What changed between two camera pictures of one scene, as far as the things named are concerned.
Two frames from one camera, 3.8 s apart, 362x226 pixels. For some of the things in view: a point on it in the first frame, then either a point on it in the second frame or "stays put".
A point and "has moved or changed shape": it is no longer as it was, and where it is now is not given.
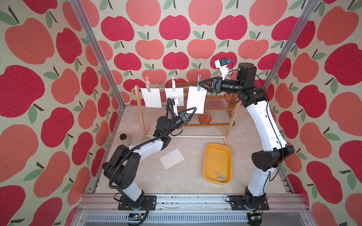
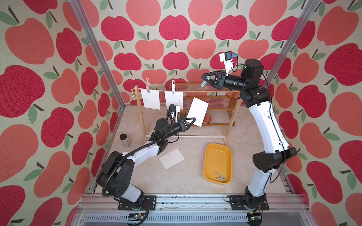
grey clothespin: [221, 177] stays put
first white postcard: [152, 99] stays put
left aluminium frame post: [99, 51] stays put
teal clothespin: [199, 87] has moved or changed shape
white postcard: [196, 99] → [198, 110]
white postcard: [171, 158] stays put
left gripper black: [183, 116] → [183, 125]
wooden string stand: [224, 137] stays put
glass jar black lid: [124, 140] stays put
